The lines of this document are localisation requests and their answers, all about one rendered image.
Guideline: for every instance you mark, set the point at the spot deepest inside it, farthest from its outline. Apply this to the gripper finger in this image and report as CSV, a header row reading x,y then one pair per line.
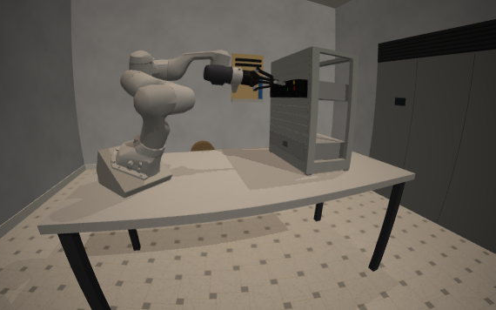
x,y
268,78
255,88

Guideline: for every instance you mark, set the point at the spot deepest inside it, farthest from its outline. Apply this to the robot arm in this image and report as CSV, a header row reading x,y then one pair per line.
x,y
155,102

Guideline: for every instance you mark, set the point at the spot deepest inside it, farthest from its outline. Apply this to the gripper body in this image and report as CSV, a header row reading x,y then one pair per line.
x,y
249,75

